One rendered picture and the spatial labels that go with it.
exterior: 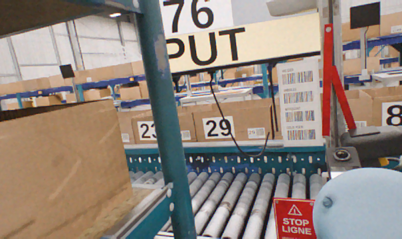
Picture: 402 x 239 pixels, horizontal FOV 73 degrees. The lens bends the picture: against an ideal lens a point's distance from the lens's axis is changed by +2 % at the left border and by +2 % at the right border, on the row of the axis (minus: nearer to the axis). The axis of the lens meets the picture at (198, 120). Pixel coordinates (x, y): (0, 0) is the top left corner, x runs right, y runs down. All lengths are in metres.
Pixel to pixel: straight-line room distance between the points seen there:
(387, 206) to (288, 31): 0.56
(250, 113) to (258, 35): 0.62
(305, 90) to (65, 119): 0.52
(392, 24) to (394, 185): 5.69
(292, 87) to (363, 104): 0.66
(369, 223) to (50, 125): 0.25
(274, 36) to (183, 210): 0.54
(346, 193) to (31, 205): 0.23
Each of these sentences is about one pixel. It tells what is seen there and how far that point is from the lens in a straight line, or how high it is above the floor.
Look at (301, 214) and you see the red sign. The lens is 0.74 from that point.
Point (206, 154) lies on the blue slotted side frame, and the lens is 1.38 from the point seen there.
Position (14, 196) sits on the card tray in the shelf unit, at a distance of 0.21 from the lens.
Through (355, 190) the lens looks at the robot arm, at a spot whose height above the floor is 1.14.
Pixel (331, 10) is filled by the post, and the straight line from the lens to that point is 0.66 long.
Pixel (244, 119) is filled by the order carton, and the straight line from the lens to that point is 1.30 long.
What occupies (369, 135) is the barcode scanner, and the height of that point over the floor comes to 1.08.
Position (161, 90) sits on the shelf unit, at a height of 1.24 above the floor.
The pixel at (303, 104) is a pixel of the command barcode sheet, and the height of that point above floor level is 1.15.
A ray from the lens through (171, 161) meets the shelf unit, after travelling 0.28.
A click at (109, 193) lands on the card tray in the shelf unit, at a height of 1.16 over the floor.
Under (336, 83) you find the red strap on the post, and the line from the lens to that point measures 0.65.
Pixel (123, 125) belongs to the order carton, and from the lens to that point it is 1.63.
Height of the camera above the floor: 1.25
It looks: 10 degrees down
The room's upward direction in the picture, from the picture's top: 8 degrees counter-clockwise
